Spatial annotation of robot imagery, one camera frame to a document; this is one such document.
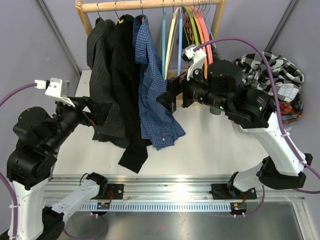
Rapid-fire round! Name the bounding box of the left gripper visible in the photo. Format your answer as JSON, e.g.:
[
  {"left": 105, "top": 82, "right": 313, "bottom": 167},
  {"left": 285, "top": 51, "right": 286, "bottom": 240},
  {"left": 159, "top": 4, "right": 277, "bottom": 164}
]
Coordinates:
[{"left": 46, "top": 94, "right": 114, "bottom": 152}]

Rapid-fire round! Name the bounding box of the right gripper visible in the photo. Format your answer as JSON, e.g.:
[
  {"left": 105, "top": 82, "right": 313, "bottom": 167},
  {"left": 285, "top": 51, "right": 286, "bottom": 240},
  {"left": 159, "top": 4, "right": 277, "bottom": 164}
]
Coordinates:
[{"left": 156, "top": 61, "right": 231, "bottom": 114}]

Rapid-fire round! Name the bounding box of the blue checked shirt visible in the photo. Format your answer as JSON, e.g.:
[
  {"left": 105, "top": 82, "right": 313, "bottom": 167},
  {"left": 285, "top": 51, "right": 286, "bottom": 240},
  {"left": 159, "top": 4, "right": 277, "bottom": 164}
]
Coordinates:
[{"left": 132, "top": 14, "right": 186, "bottom": 150}]

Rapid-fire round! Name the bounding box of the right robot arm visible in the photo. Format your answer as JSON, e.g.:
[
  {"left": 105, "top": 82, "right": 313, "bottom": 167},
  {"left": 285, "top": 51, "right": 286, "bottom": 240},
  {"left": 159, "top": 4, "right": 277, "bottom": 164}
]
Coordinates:
[{"left": 157, "top": 60, "right": 313, "bottom": 200}]

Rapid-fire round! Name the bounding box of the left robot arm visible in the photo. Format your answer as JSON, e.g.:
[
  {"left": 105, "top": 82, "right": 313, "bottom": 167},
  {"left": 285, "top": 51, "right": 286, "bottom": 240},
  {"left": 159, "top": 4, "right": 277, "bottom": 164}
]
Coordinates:
[{"left": 0, "top": 96, "right": 113, "bottom": 240}]

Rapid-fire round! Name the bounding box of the grey pinstriped shirt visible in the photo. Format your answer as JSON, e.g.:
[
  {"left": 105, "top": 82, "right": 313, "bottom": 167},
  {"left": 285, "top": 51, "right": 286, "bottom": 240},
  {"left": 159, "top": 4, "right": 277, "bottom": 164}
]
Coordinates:
[{"left": 86, "top": 17, "right": 130, "bottom": 149}]

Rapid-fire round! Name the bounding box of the dark green shirt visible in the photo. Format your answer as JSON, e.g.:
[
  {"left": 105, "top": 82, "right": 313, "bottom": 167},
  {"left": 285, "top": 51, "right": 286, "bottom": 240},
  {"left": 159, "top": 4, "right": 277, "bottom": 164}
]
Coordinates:
[{"left": 176, "top": 6, "right": 214, "bottom": 51}]

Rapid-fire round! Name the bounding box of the brown wavy hanger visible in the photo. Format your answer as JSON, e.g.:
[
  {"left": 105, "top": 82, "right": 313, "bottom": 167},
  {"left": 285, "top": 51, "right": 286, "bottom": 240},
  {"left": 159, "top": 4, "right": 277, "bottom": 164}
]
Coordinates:
[{"left": 183, "top": 14, "right": 198, "bottom": 46}]

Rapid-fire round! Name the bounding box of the green hanger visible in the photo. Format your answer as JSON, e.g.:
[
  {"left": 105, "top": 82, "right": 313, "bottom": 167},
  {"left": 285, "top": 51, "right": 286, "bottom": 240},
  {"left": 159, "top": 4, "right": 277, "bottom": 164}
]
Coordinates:
[{"left": 183, "top": 5, "right": 209, "bottom": 80}]

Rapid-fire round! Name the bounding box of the cream hanger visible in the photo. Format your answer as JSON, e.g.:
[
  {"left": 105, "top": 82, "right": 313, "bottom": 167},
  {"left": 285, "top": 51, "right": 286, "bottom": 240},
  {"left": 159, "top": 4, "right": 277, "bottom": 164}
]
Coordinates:
[{"left": 164, "top": 8, "right": 179, "bottom": 80}]

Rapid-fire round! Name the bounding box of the teal hanger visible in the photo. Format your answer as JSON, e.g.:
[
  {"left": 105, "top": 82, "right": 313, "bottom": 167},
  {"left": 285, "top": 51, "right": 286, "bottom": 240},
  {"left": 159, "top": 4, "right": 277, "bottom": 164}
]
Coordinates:
[{"left": 161, "top": 1, "right": 166, "bottom": 80}]

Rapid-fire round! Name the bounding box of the pink hanger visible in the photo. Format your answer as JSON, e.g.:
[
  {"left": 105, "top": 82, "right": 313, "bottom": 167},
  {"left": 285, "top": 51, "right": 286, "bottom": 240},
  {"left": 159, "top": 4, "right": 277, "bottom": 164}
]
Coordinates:
[{"left": 192, "top": 0, "right": 213, "bottom": 67}]

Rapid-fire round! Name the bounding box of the orange hanger on rack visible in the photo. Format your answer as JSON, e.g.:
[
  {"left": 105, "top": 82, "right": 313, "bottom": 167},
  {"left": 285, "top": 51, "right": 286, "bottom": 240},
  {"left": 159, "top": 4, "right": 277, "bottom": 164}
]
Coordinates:
[{"left": 189, "top": 6, "right": 213, "bottom": 79}]

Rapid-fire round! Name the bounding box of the light blue hanger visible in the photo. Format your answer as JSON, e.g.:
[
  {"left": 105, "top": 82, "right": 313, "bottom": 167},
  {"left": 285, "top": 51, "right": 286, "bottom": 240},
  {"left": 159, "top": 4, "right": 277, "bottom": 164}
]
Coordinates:
[{"left": 202, "top": 0, "right": 214, "bottom": 40}]

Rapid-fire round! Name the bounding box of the black white checked shirt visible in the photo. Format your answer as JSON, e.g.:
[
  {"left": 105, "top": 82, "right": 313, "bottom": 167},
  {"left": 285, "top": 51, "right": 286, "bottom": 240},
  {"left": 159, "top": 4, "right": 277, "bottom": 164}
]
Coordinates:
[{"left": 233, "top": 51, "right": 304, "bottom": 92}]

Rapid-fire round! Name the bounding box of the red plaid shirt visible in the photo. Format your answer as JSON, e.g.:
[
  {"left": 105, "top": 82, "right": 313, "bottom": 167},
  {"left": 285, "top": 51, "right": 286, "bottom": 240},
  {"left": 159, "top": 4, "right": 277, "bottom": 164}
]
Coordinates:
[{"left": 279, "top": 94, "right": 304, "bottom": 124}]

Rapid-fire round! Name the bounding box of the wooden clothes rack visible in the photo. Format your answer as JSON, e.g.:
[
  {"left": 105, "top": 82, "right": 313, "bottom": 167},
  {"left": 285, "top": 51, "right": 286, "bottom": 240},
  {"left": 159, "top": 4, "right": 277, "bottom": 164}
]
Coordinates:
[{"left": 74, "top": 0, "right": 226, "bottom": 39}]

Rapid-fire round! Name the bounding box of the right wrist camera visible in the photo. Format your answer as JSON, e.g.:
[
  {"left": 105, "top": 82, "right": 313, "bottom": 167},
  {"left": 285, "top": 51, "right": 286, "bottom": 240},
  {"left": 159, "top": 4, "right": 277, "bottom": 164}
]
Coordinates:
[{"left": 181, "top": 44, "right": 207, "bottom": 81}]

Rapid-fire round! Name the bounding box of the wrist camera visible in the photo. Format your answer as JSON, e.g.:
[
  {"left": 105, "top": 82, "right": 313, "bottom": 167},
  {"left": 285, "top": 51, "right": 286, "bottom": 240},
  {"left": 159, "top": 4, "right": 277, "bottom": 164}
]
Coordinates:
[
  {"left": 181, "top": 44, "right": 207, "bottom": 81},
  {"left": 45, "top": 77, "right": 75, "bottom": 107}
]

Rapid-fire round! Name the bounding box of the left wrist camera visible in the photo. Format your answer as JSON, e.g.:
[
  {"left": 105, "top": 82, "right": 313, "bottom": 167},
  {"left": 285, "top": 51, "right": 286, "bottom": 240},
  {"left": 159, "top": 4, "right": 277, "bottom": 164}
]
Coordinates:
[{"left": 45, "top": 77, "right": 75, "bottom": 107}]

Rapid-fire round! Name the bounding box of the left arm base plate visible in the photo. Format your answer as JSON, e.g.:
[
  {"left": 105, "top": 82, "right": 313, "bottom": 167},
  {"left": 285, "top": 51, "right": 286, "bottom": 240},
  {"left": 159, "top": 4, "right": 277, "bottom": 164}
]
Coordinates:
[{"left": 92, "top": 183, "right": 125, "bottom": 200}]

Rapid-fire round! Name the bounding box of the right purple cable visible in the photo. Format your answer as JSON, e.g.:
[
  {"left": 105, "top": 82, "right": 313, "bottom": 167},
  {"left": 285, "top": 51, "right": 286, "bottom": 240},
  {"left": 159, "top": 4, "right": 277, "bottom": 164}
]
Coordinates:
[{"left": 195, "top": 37, "right": 320, "bottom": 195}]

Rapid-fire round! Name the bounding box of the purple cable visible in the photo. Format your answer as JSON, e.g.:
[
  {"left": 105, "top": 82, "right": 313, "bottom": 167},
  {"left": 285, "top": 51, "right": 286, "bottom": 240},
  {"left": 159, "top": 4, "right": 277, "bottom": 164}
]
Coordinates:
[
  {"left": 195, "top": 37, "right": 320, "bottom": 195},
  {"left": 0, "top": 83, "right": 38, "bottom": 240}
]

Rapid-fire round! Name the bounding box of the aluminium rail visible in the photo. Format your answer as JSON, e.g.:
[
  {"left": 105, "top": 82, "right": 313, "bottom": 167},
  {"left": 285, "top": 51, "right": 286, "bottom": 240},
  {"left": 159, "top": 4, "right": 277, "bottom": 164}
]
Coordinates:
[{"left": 42, "top": 173, "right": 307, "bottom": 203}]

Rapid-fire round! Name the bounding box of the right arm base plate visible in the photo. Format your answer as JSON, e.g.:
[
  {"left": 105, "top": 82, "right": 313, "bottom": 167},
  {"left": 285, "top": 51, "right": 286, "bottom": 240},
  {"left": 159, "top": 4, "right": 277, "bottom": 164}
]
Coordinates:
[{"left": 209, "top": 183, "right": 258, "bottom": 200}]

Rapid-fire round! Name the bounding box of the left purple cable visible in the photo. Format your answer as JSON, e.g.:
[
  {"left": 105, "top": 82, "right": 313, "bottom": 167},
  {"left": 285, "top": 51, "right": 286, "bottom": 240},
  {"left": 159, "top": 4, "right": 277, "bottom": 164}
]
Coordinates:
[{"left": 0, "top": 83, "right": 38, "bottom": 240}]

